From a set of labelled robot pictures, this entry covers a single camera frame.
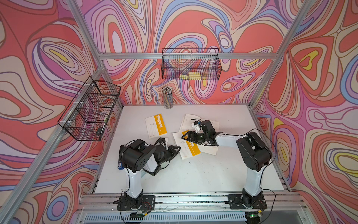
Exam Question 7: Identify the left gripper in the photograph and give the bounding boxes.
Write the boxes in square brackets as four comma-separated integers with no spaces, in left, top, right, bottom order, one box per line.
[158,147,181,167]

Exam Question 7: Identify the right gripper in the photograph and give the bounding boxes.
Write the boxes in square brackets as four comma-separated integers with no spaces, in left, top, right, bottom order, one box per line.
[181,131,208,144]

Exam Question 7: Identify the cream lined notebook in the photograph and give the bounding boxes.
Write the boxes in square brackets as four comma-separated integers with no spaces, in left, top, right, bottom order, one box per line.
[145,114,167,139]
[179,114,220,155]
[172,130,201,160]

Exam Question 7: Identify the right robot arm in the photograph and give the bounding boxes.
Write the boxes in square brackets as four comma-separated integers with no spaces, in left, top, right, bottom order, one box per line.
[181,120,272,209]

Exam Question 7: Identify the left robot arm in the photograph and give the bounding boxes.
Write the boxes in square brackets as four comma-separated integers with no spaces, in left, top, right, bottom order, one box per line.
[119,138,181,199]

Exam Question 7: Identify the light blue white stapler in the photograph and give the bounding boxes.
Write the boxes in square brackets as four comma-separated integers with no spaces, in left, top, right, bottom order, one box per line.
[141,170,147,177]

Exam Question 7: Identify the metal pen cup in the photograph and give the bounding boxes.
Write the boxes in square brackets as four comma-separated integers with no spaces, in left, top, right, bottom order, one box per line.
[162,86,173,109]

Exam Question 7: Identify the yellow sticky notes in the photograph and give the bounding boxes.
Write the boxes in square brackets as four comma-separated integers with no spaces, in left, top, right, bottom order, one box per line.
[179,72,202,80]

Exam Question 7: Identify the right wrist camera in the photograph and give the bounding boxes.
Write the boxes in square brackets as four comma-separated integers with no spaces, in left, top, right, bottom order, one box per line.
[192,120,203,133]

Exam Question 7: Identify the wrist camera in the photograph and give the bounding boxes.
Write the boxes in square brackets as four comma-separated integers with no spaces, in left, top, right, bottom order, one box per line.
[162,138,169,150]
[192,120,203,133]

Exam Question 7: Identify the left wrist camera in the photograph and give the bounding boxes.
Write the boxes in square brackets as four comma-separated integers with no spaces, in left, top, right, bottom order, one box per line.
[162,138,169,150]

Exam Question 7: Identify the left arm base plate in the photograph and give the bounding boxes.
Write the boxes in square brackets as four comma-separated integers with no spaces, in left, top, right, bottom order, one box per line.
[117,195,156,211]

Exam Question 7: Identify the black wire basket back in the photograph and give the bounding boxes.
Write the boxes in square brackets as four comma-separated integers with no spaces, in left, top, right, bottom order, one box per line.
[161,47,222,80]

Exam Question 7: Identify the black wire basket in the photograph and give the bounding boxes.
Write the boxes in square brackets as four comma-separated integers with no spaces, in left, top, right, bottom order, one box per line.
[161,47,222,80]
[57,77,121,141]

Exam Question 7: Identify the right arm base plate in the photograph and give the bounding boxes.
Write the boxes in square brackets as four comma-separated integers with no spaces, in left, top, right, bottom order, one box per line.
[226,192,268,211]

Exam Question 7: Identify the black wire basket left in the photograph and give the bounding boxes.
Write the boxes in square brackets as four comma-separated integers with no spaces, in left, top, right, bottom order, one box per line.
[57,77,121,141]

